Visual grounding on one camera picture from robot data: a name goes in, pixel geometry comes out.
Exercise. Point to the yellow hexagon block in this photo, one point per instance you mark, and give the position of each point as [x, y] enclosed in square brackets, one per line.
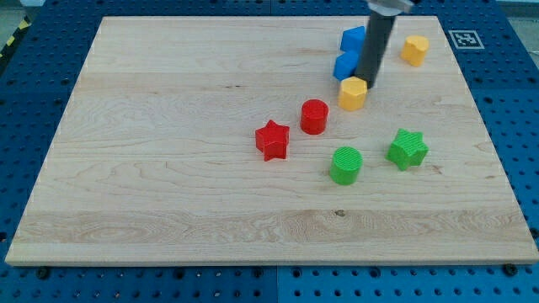
[352, 93]

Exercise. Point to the blue cube block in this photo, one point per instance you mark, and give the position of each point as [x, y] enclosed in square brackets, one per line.
[345, 65]

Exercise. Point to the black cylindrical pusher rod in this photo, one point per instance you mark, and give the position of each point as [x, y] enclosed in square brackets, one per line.
[378, 31]

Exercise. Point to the silver robot tool mount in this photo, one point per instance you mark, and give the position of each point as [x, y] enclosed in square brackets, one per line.
[390, 7]

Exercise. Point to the green cylinder block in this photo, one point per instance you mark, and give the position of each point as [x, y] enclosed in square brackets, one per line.
[346, 164]

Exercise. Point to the yellow black hazard tape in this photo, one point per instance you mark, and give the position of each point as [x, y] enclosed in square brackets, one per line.
[15, 38]

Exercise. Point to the blue moon block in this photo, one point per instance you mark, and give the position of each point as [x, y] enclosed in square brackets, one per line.
[353, 39]

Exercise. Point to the green star block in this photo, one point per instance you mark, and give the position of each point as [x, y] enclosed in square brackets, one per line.
[407, 149]

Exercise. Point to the light wooden board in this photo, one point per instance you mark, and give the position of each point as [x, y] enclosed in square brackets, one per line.
[154, 161]

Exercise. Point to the yellow heart block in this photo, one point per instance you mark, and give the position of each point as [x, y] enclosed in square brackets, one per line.
[414, 49]

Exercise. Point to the red star block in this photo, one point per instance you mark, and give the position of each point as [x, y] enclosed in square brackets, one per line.
[272, 140]

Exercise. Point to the red cylinder block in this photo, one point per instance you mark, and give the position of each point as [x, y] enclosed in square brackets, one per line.
[314, 116]

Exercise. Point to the white fiducial marker tag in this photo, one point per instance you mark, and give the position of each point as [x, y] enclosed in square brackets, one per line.
[466, 39]

